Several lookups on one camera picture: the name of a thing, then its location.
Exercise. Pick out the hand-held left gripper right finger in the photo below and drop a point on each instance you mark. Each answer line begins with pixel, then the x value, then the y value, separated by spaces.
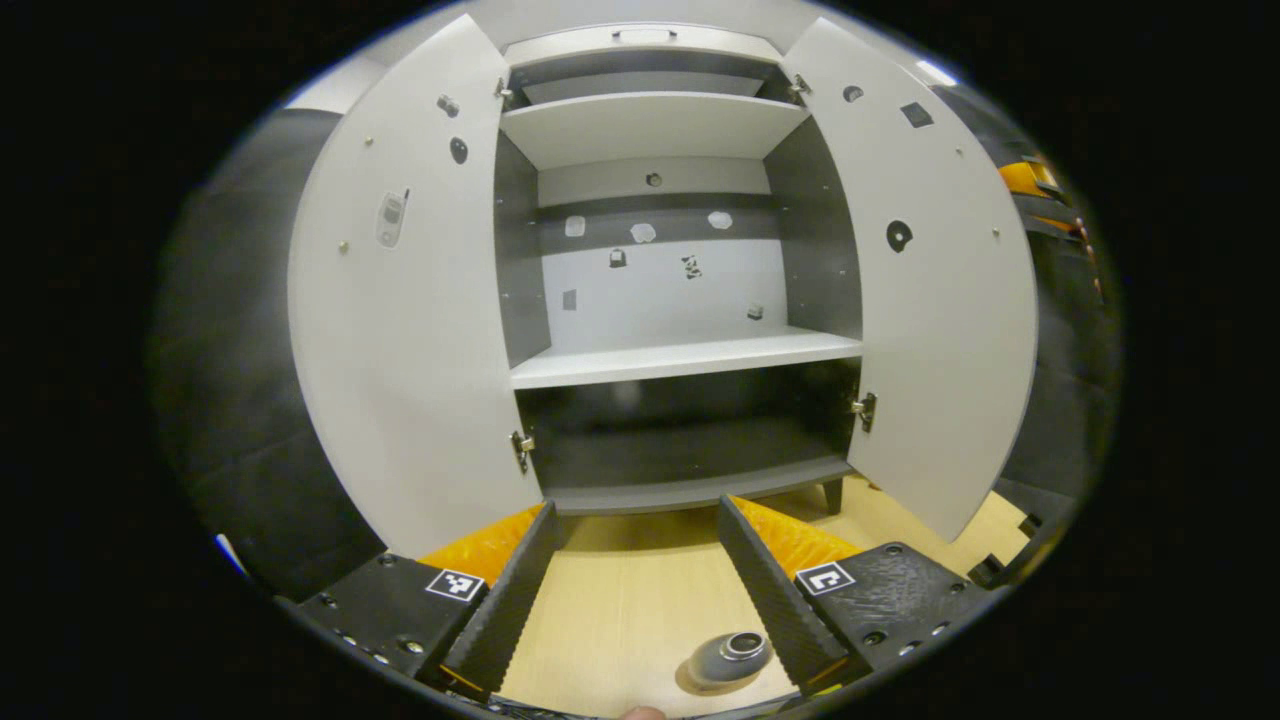
pixel 770 600

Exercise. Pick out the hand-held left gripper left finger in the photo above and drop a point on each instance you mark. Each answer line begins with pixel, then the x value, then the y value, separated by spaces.
pixel 505 600

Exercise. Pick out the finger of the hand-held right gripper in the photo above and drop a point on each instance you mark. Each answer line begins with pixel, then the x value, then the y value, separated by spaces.
pixel 1025 180

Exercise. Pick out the silver bottle with printed label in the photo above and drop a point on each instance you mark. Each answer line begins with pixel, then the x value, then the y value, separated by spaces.
pixel 720 665

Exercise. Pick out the white door with cat sticker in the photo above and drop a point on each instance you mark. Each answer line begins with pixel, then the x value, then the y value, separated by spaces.
pixel 940 350

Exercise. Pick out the white door with phone sticker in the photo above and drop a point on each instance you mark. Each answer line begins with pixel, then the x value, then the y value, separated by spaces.
pixel 420 350

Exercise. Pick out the metal door hinge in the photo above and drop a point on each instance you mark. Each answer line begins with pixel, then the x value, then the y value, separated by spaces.
pixel 503 90
pixel 521 450
pixel 865 410
pixel 798 85

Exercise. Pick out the white cabinet shelf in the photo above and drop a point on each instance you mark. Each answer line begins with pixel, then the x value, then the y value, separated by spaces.
pixel 680 360
pixel 650 125

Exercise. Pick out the white cabinet drawer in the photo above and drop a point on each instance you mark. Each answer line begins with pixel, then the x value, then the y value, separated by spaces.
pixel 560 48

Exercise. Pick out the ceiling light panel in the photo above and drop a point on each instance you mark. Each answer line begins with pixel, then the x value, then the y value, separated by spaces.
pixel 935 73

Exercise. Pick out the black backdrop cloth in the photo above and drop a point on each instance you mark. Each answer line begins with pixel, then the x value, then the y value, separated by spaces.
pixel 230 400

